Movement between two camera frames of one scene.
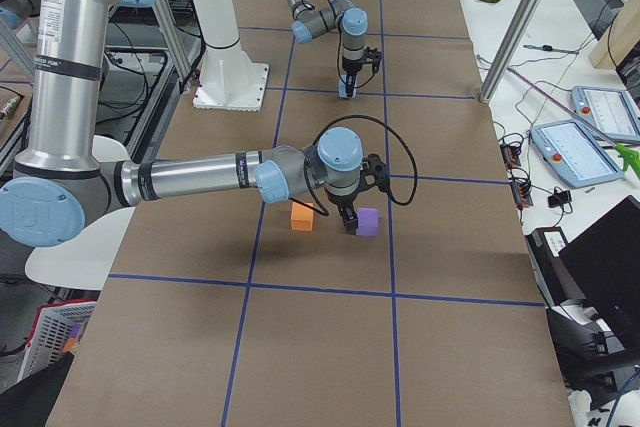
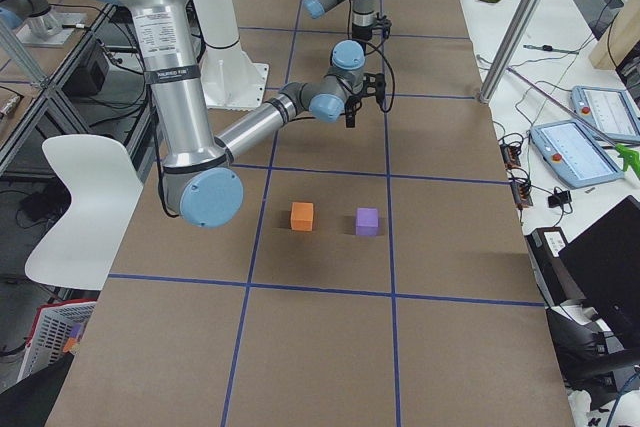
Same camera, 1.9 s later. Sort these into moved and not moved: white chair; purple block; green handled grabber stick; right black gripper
Moved: right black gripper
Not moved: purple block; green handled grabber stick; white chair
